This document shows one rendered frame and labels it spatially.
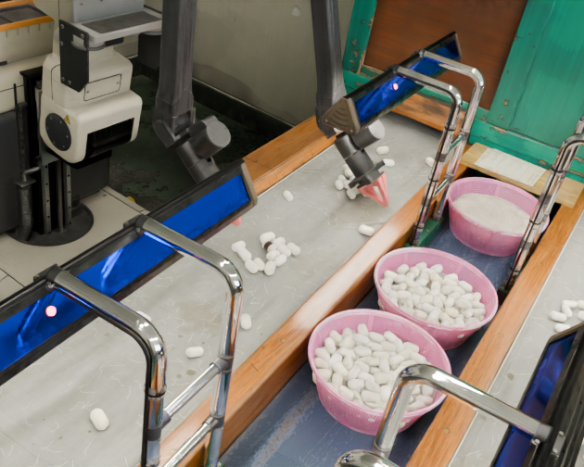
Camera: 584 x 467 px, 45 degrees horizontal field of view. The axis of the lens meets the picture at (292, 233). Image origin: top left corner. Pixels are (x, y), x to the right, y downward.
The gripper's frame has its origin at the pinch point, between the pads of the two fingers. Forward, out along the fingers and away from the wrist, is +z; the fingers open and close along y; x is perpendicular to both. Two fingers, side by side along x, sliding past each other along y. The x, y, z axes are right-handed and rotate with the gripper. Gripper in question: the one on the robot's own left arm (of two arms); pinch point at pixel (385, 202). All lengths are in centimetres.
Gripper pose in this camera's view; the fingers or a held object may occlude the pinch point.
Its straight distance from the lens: 177.8
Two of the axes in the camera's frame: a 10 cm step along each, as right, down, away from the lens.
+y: 5.1, -4.3, 7.5
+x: -6.7, 3.5, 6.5
